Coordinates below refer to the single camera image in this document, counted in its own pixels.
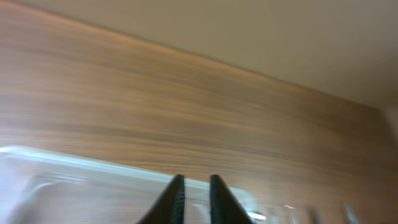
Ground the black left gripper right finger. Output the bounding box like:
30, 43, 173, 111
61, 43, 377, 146
210, 174, 252, 224

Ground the clear plastic container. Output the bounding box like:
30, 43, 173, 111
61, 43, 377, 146
0, 145, 361, 224

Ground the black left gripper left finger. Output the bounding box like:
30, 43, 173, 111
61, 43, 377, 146
137, 175, 185, 224

